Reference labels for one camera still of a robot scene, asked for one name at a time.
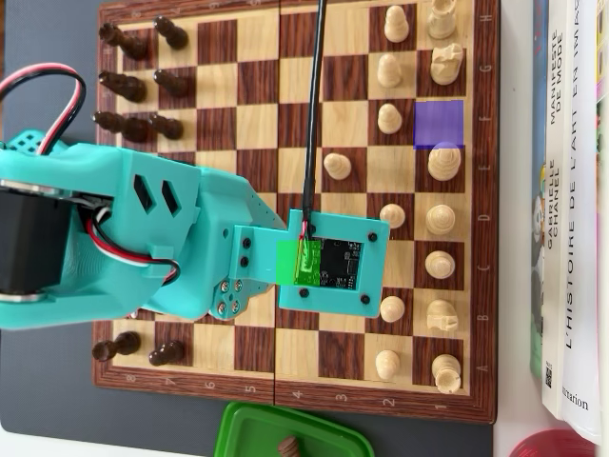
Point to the light wood chess king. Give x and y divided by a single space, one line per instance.
445 164

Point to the dark brown chess rook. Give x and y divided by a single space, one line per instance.
128 44
121 343

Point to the teal perforated robot base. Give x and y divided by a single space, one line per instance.
26 140

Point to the dark brown chess bishop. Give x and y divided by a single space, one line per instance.
131 128

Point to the wooden folding chessboard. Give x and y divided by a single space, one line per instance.
342 354

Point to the light wood chess bishop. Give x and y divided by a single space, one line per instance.
440 265

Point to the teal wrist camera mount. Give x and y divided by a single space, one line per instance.
376 266

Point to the dark brown chess knight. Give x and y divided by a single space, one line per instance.
126 87

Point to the light wood chess knight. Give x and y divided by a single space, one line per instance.
446 64
442 315

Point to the green plastic lid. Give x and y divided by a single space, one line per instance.
247 431

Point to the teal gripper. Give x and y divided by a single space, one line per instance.
216 267

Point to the light wood chess queen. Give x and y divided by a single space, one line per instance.
440 219

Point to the illustrated cartoon book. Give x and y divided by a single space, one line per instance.
539 238

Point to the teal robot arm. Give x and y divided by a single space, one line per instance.
95 166

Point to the red round ribbed lid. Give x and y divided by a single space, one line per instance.
552 447

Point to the Gabrielle Chanel book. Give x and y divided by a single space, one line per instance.
554 309

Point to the dark brown chess pawn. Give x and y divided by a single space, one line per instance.
172 83
172 34
169 127
288 447
167 352

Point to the white art history book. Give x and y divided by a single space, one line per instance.
585 238

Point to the light wood chess pawn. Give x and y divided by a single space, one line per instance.
395 214
338 166
394 308
396 24
390 70
389 118
387 364

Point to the light wood chess rook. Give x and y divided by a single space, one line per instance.
442 21
447 373

